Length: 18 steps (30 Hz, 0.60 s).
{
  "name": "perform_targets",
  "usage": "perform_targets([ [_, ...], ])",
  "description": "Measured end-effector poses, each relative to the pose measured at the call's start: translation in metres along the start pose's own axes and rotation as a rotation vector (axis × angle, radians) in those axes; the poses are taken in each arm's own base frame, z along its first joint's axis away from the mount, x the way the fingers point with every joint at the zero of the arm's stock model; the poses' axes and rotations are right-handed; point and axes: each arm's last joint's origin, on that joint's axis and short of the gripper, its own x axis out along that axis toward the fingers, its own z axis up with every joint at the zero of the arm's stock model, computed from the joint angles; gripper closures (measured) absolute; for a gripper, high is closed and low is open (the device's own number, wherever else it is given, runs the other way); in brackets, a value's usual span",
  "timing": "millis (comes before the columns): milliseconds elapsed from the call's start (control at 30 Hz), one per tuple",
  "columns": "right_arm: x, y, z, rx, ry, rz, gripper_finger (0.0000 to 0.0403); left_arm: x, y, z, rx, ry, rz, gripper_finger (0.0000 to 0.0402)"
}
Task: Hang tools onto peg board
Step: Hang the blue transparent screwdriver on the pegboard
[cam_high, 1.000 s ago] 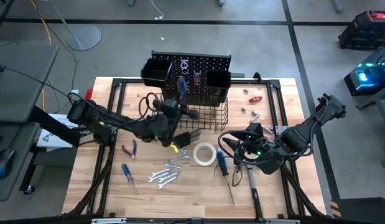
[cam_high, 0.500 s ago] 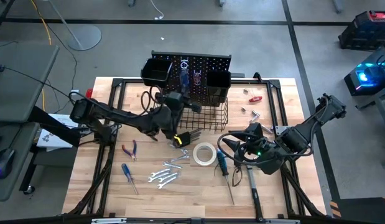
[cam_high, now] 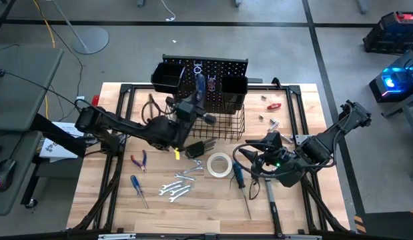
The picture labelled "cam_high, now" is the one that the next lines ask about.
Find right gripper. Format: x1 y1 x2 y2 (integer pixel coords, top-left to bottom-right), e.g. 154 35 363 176
238 131 304 188

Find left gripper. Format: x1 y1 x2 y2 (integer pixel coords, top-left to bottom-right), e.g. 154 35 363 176
165 92 217 126

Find black handled pliers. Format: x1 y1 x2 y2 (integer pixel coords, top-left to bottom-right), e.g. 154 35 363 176
140 93 167 126

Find black hex key set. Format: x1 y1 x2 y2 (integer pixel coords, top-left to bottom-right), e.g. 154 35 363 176
184 137 218 159

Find silver pegboard hook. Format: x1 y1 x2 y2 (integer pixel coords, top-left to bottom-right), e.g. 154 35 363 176
192 60 204 77

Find black blue grip screwdriver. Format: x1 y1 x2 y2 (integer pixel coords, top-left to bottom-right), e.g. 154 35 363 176
232 161 253 221

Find wide black plastic bin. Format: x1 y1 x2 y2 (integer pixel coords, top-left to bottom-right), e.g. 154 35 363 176
150 61 187 95

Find tall black plastic bin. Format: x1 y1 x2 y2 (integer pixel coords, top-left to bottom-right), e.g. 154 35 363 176
220 74 249 112

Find black pegboard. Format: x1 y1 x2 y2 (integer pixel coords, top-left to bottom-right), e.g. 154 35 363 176
161 53 250 115

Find white tape roll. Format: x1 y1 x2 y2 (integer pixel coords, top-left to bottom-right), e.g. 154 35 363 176
206 151 234 179

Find small blue screwdriver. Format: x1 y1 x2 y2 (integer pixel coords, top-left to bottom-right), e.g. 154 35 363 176
129 174 149 209

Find grey floor stand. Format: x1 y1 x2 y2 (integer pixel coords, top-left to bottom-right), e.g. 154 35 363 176
51 0 111 55

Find white printed paper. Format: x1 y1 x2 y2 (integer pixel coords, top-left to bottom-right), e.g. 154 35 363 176
39 121 88 159

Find black yellow striped box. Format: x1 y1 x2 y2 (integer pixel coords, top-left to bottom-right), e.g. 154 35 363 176
353 210 413 240

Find lit computer case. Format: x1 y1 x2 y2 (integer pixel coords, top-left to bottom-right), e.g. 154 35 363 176
368 44 413 105

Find black red toolbox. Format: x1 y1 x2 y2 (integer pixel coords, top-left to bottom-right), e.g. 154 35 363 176
362 11 413 56

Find grey desk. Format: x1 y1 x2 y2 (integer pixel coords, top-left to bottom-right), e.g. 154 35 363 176
0 43 65 133
0 130 44 216

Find black computer mouse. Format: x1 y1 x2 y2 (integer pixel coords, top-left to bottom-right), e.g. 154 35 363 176
0 157 18 193

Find black wire basket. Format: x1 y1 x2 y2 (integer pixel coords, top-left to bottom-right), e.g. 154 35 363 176
165 96 246 142

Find black handled hammer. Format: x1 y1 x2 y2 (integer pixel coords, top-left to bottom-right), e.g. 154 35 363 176
264 177 285 239

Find red blue handled pliers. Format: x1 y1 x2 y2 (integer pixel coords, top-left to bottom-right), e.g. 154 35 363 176
130 149 148 173

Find white floor cable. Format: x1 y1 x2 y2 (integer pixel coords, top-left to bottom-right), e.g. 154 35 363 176
158 0 177 23

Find silver aluminium rail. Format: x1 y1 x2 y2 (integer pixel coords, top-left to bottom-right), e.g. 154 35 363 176
97 233 137 240
285 234 324 240

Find yellow cable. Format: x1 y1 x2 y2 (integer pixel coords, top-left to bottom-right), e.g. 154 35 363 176
31 0 57 120

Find black desk cable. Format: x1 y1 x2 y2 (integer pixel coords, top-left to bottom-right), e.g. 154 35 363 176
0 42 93 123

